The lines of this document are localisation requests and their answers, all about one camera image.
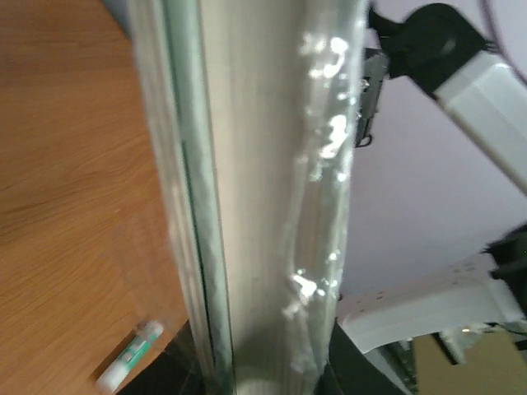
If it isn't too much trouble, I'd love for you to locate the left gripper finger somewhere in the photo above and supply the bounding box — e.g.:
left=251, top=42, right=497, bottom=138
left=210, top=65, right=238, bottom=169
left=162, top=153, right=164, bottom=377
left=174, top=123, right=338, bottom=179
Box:
left=316, top=322, right=412, bottom=395

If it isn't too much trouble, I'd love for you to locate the grey Great Gatsby book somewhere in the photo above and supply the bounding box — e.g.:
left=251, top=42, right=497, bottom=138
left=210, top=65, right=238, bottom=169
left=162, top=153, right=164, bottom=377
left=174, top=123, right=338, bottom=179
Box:
left=128, top=1, right=369, bottom=394

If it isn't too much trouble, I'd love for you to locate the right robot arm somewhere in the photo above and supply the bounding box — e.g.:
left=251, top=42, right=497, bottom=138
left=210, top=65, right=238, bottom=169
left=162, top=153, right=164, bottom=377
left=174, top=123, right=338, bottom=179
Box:
left=338, top=1, right=526, bottom=353

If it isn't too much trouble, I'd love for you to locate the white glue stick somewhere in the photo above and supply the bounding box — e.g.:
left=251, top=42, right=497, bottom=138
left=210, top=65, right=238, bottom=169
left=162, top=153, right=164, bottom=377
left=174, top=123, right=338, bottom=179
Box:
left=96, top=320, right=164, bottom=393

